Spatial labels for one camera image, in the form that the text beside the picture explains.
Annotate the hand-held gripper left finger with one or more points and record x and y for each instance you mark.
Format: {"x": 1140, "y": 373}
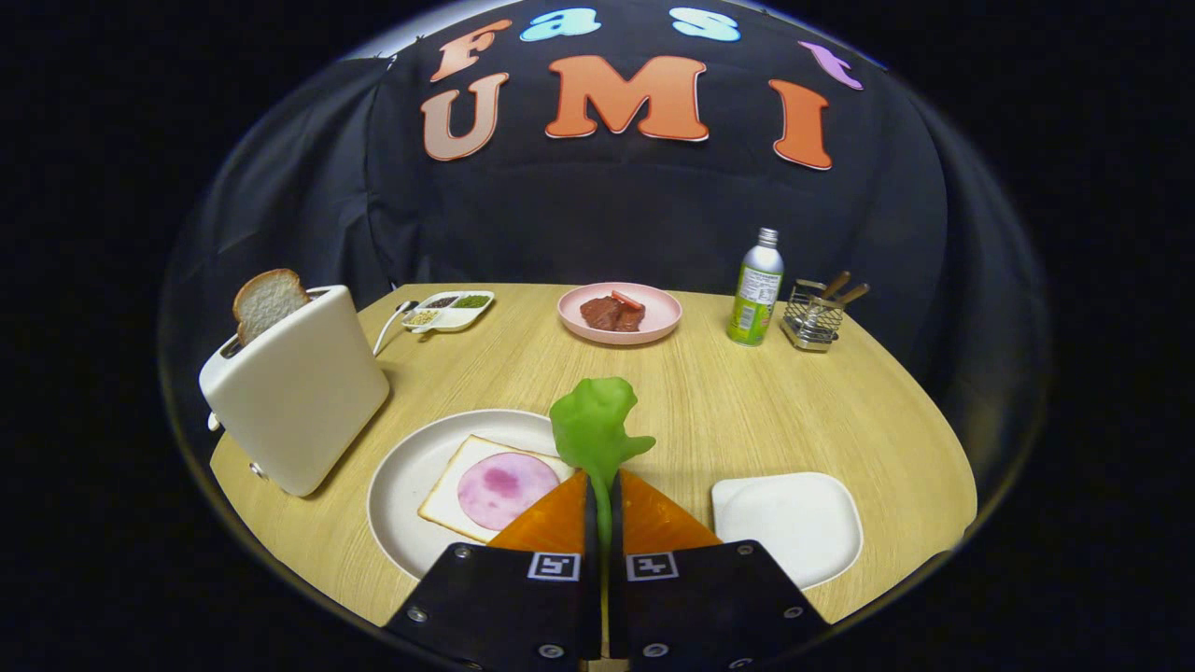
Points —
{"x": 504, "y": 607}

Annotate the red sausage piece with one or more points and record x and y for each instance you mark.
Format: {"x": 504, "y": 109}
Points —
{"x": 627, "y": 300}

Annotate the green label metal bottle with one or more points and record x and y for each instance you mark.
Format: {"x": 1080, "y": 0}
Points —
{"x": 754, "y": 299}

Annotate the white square plate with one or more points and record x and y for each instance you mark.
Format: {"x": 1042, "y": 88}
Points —
{"x": 789, "y": 527}

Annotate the white toaster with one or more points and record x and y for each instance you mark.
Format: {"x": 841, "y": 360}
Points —
{"x": 299, "y": 401}

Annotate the brown meat chunks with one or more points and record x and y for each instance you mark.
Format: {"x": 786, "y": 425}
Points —
{"x": 602, "y": 315}

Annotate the white bread slice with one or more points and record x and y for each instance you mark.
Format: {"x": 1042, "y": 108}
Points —
{"x": 446, "y": 499}

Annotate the green lettuce leaf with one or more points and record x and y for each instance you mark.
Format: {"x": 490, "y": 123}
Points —
{"x": 593, "y": 429}

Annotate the white three-compartment condiment tray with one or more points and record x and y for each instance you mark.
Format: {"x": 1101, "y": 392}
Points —
{"x": 453, "y": 317}

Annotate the toasted bread slice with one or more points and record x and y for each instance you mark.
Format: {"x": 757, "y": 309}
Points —
{"x": 266, "y": 303}

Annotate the pink ham slice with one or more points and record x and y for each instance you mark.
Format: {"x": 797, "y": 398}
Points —
{"x": 504, "y": 490}

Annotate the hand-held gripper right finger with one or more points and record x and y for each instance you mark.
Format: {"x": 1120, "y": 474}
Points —
{"x": 709, "y": 607}

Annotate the cream round plate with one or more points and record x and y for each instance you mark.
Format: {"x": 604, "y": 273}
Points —
{"x": 411, "y": 485}

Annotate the pink round plate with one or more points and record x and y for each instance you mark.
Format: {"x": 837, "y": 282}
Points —
{"x": 663, "y": 317}

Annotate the black backdrop cloth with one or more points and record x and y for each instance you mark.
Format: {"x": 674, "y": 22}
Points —
{"x": 607, "y": 215}

